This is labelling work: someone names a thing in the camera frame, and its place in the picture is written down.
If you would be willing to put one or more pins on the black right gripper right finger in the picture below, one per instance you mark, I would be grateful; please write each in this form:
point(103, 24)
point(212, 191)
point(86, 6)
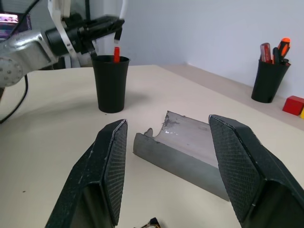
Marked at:
point(247, 166)

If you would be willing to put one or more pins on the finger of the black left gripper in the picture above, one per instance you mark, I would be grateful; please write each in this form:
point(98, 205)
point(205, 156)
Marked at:
point(107, 21)
point(111, 31)

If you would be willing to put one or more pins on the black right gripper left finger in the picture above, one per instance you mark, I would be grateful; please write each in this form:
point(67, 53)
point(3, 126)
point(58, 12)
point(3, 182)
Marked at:
point(95, 180)

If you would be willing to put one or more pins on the black tool holder cup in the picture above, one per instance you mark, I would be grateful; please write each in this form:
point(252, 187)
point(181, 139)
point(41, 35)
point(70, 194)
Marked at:
point(268, 83)

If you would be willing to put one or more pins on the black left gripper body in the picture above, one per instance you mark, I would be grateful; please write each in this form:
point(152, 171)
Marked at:
point(82, 35)

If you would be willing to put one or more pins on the red wooden block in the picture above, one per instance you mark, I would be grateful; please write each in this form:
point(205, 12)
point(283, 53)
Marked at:
point(292, 105)

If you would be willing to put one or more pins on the yellow wooden block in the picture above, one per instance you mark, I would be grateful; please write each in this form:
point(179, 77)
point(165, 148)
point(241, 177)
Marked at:
point(302, 113)

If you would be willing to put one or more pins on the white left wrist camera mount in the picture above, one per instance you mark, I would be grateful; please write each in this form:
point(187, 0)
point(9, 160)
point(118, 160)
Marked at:
point(57, 16)

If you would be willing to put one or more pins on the red marker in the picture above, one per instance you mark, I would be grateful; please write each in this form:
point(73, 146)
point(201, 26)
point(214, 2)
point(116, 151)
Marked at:
point(116, 54)

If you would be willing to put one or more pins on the black plastic cup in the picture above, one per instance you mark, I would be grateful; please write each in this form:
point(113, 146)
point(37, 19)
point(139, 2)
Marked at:
point(110, 90)

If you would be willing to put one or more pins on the computer monitor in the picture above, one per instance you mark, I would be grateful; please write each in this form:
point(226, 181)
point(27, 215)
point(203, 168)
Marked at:
point(10, 26)

